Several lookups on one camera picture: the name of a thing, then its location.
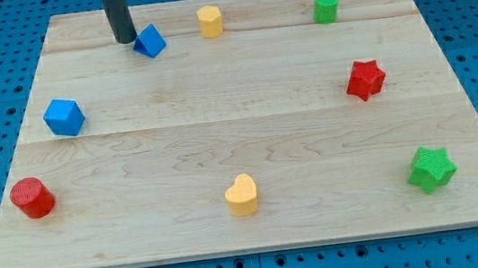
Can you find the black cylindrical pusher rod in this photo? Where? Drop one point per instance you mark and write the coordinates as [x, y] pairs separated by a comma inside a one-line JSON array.
[[120, 20]]

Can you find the yellow hexagon block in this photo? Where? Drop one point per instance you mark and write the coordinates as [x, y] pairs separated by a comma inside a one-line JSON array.
[[210, 21]]

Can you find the green circle block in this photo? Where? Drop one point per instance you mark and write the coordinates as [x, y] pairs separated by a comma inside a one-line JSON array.
[[325, 11]]

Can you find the blue triangle block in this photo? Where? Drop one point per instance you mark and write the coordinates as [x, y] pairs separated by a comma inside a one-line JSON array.
[[149, 42]]

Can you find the blue cube block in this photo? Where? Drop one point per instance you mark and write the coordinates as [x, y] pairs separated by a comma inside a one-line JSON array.
[[64, 117]]

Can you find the light wooden board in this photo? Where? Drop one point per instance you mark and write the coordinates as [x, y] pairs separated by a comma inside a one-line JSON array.
[[143, 183]]

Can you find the red cylinder block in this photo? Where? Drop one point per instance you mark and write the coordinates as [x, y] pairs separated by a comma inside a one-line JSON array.
[[32, 197]]

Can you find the yellow heart block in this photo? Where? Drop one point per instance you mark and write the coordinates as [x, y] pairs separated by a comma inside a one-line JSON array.
[[241, 198]]

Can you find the red star block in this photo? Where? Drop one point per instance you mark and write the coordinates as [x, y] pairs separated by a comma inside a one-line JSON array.
[[366, 79]]

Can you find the green star block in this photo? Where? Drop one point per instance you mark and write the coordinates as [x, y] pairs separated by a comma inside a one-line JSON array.
[[430, 169]]

